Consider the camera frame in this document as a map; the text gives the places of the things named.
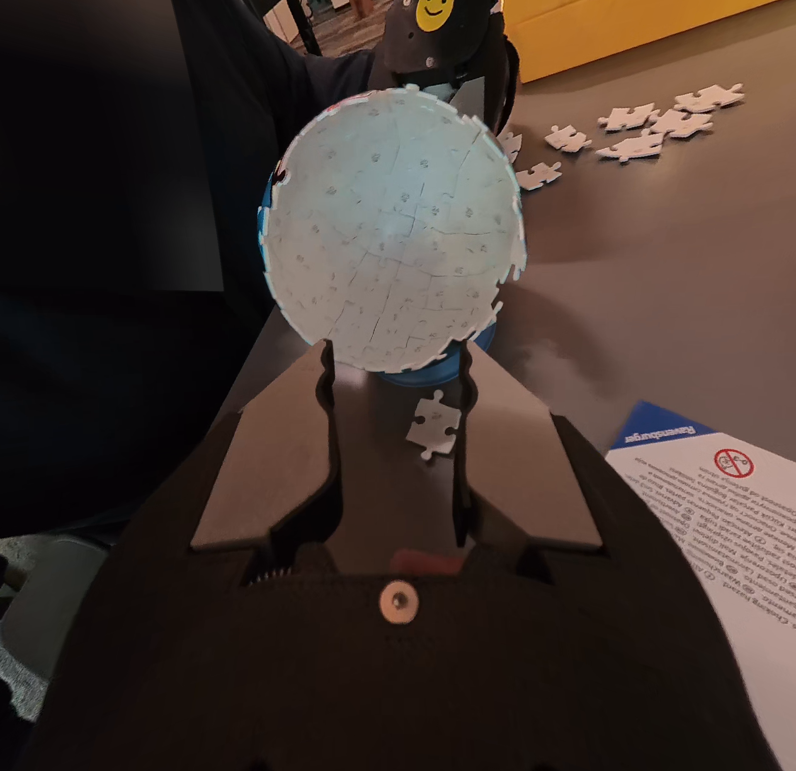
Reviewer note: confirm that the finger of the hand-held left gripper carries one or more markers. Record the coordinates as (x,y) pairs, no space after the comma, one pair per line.
(474,102)

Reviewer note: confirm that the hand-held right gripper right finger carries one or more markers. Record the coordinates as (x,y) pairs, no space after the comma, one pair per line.
(528,472)

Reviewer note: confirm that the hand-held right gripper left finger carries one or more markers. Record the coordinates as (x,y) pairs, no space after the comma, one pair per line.
(261,472)

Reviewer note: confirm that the single white jigsaw piece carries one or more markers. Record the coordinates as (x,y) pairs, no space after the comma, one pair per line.
(435,424)

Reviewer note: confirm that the white puzzle ball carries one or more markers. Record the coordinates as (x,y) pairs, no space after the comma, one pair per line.
(392,230)

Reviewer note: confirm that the blue round ball stand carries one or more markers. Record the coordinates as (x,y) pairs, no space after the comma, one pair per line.
(448,364)

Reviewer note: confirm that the group of white puzzle pieces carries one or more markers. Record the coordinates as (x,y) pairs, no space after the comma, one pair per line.
(628,134)

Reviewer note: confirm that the yellow plastic bin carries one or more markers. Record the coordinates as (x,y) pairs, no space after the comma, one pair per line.
(622,18)

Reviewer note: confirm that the white instruction sheet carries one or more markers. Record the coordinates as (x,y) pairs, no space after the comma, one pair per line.
(734,535)

